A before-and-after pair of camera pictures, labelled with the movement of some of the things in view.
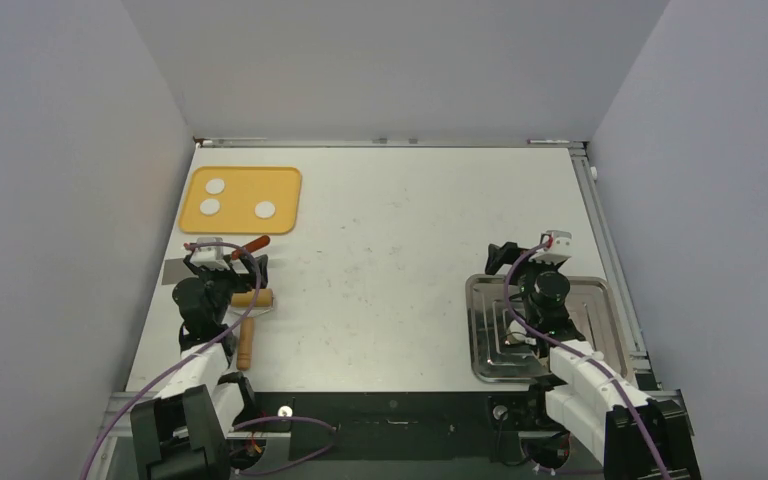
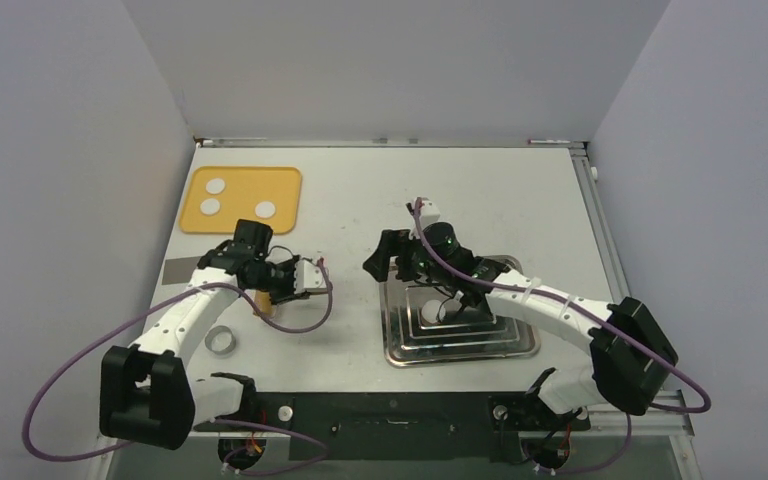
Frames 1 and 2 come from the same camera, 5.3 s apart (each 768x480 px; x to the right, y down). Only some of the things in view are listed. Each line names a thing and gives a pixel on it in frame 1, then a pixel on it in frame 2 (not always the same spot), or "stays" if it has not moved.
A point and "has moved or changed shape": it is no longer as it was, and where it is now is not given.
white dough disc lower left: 209,207 stays
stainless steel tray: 495,359 has moved or changed shape
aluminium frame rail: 616,267 stays
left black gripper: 241,281 to 289,265
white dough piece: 516,332 to 430,311
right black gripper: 502,256 to 396,244
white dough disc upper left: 215,186 stays
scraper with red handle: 176,268 stays
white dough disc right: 265,209 stays
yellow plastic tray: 258,200 stays
